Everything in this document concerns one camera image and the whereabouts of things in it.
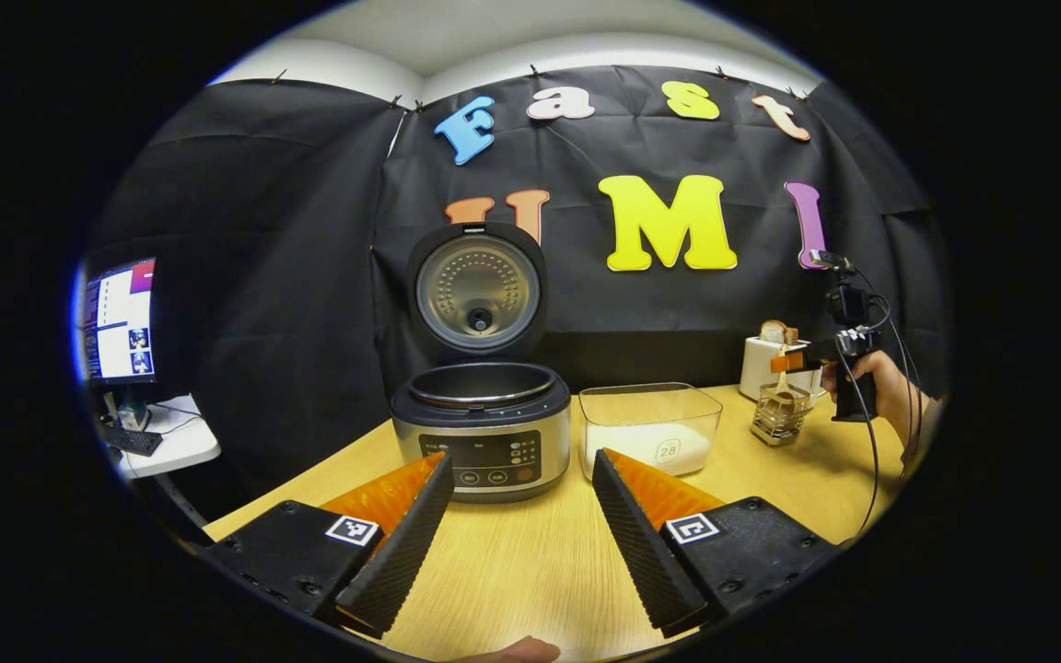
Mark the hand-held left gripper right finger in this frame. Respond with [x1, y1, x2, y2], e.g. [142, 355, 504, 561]
[591, 448, 840, 639]

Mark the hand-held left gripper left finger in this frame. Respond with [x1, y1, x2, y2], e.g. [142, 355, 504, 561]
[204, 449, 456, 638]

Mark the metal wire chopstick holder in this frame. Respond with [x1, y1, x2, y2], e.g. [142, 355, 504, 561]
[751, 382, 812, 448]

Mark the white rice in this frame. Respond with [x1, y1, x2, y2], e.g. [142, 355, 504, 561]
[586, 422, 712, 478]

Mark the grey rice cooker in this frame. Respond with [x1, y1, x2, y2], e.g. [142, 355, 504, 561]
[390, 221, 573, 504]

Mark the white toaster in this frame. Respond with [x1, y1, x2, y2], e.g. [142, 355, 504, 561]
[739, 335, 824, 402]

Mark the white side table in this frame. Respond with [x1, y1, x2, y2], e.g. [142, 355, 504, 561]
[111, 394, 223, 482]

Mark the black keyboard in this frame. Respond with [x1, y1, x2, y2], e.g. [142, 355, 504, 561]
[98, 422, 165, 458]

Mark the computer monitor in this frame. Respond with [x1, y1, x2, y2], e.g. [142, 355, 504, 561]
[79, 258, 158, 386]

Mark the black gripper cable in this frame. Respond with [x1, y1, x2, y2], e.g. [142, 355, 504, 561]
[836, 345, 881, 542]
[867, 293, 926, 480]

